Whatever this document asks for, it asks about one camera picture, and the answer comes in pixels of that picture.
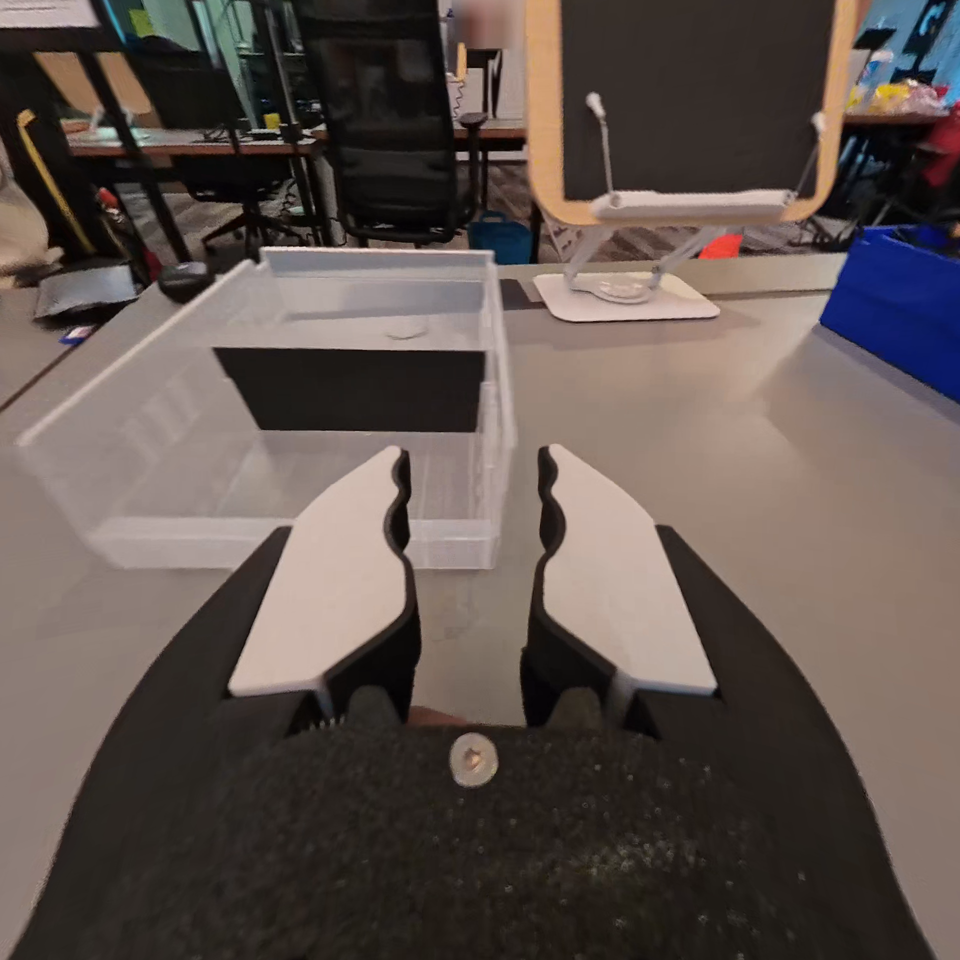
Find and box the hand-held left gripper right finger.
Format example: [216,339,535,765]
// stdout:
[519,442,720,729]

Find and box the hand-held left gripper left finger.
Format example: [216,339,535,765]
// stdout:
[227,444,423,723]

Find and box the clear plastic bin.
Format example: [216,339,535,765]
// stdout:
[15,247,519,573]

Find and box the blue plastic bin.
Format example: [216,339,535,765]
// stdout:
[819,223,960,404]

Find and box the grey desk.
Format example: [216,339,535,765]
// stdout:
[0,288,102,410]
[0,251,960,960]

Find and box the black divider panel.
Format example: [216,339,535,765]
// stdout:
[213,347,487,434]

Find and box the white folding stand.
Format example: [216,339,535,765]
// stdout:
[532,91,828,325]

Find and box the black earbuds case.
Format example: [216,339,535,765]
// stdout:
[157,261,219,304]

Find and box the blue bucket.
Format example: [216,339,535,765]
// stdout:
[468,212,534,265]

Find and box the grey pouch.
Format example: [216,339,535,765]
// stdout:
[33,262,145,322]

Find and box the black mesh office chair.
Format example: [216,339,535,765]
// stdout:
[292,0,490,249]

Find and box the wooden background table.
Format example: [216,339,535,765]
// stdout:
[67,123,324,160]

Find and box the yellow pole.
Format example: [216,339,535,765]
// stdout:
[16,108,97,256]

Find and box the wood-framed black board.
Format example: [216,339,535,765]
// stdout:
[525,0,861,225]

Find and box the black metal rack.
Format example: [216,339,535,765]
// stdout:
[0,0,196,264]

